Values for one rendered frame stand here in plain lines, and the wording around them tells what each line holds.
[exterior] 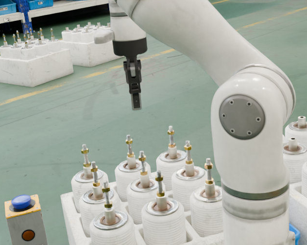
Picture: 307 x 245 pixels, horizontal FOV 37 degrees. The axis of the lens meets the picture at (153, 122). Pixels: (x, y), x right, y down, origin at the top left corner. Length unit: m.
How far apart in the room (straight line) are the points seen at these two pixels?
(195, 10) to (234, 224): 0.29
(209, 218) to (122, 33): 0.45
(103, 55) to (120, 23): 2.69
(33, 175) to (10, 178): 0.09
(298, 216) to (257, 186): 0.62
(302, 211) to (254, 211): 0.58
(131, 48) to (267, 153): 0.49
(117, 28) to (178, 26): 0.40
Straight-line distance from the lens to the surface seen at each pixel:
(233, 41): 0.63
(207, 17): 0.62
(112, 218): 1.01
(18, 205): 1.00
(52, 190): 1.75
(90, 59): 3.59
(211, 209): 1.05
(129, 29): 0.99
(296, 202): 1.21
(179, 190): 1.16
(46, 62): 3.31
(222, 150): 0.60
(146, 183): 1.13
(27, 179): 1.89
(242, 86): 0.56
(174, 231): 1.03
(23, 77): 3.30
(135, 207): 1.13
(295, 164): 1.27
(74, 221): 1.18
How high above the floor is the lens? 0.78
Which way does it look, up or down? 20 degrees down
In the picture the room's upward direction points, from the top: 6 degrees counter-clockwise
